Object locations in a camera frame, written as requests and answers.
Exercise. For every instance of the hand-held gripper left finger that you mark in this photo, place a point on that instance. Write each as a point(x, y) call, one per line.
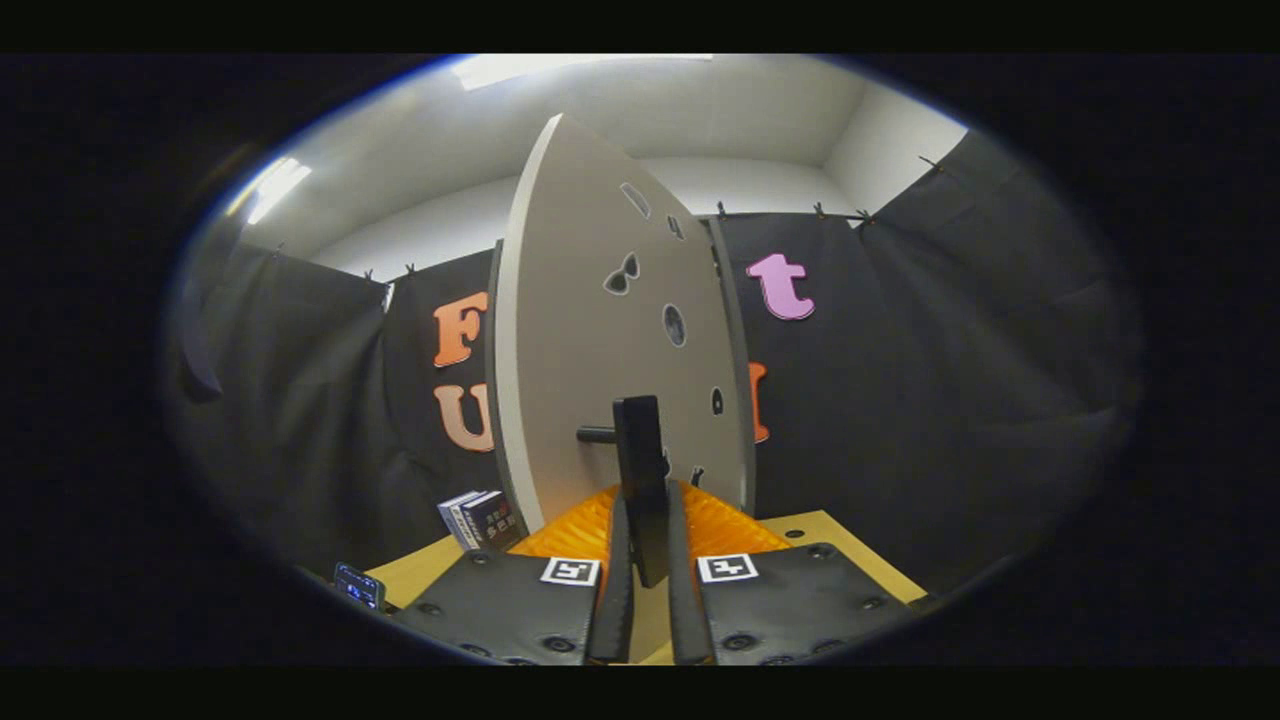
point(615, 600)

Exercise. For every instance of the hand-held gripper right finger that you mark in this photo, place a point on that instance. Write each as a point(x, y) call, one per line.
point(685, 610)

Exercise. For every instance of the white cabinet door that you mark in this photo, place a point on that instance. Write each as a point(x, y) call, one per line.
point(580, 330)

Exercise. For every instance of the dark blue book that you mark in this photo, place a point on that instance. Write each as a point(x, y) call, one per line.
point(495, 518)

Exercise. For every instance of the grey cabinet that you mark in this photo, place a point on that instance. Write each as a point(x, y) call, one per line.
point(740, 340)

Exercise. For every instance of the black backdrop cloth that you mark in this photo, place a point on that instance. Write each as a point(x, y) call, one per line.
point(950, 400)

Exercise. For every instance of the ceiling light panel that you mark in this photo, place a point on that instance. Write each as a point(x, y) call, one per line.
point(272, 190)

